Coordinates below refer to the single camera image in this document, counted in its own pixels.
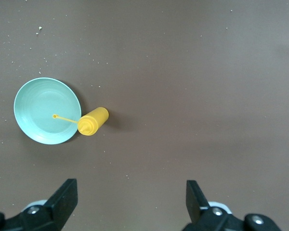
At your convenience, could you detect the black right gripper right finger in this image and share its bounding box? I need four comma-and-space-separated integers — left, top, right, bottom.
184, 180, 284, 231

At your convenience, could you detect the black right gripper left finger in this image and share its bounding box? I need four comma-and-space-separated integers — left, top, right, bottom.
0, 178, 78, 231

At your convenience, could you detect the yellow mustard squeeze bottle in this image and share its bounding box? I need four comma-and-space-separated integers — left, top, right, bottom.
52, 106, 109, 137

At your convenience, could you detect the pale green plate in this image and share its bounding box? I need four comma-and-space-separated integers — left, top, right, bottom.
13, 77, 82, 145

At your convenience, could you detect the brown table cloth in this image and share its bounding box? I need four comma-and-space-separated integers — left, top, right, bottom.
0, 0, 289, 231

